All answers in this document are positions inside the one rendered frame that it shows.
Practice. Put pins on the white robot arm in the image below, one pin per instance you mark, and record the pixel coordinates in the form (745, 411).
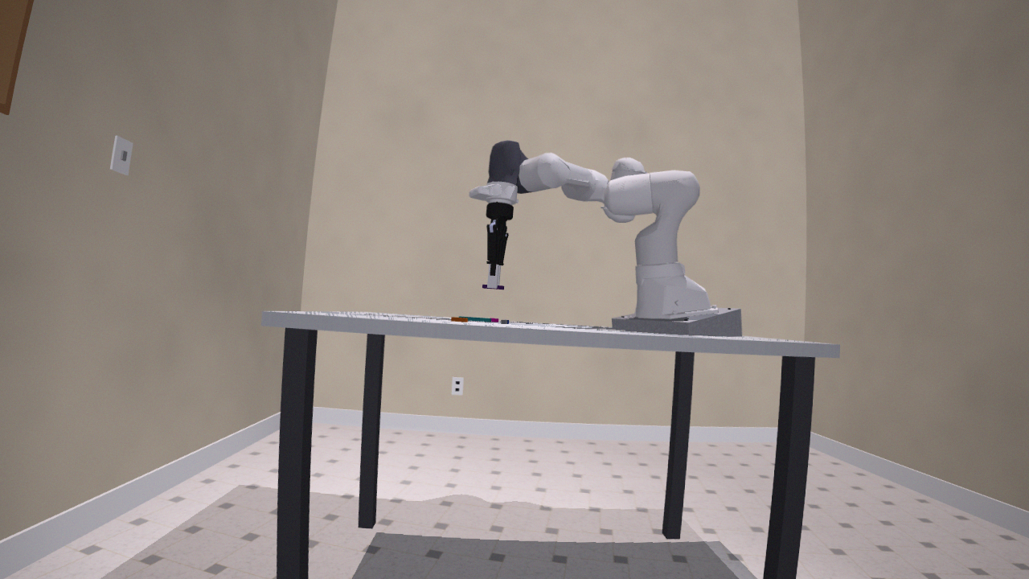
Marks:
(661, 289)

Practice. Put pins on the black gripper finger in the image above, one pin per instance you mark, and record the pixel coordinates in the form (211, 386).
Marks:
(502, 251)
(493, 250)

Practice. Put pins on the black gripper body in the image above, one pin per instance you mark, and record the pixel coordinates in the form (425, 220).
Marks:
(501, 212)

